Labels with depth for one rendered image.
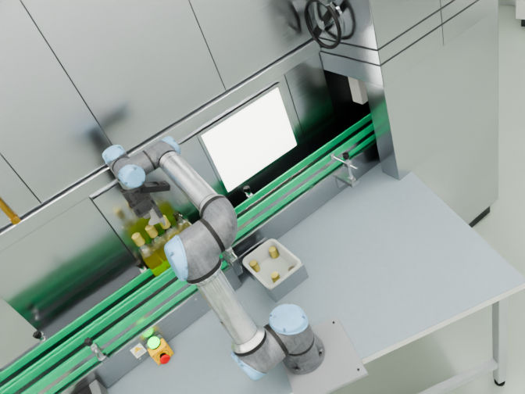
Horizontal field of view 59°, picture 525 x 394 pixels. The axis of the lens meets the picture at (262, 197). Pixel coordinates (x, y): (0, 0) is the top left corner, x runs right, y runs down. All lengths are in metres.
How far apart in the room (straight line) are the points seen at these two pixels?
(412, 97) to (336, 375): 1.16
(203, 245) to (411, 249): 0.93
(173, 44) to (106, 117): 0.36
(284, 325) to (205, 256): 0.36
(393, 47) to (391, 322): 1.02
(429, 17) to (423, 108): 0.38
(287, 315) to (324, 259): 0.50
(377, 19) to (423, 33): 0.27
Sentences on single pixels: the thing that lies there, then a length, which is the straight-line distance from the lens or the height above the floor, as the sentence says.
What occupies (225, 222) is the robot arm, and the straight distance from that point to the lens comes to 1.30.
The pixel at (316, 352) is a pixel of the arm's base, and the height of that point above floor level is 0.82.
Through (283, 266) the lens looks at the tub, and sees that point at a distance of 1.95.
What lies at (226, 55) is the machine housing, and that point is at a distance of 1.90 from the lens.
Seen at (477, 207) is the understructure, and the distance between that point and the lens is 2.88.
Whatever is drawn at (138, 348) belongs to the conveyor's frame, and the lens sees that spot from 1.92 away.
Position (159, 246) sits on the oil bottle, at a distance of 1.84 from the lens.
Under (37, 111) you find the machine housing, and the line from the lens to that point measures 1.72.
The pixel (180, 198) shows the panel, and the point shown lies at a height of 1.11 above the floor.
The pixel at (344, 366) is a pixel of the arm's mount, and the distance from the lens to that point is 1.64.
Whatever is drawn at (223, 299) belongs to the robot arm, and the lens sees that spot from 1.36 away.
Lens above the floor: 2.18
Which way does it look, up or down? 37 degrees down
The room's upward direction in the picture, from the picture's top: 23 degrees counter-clockwise
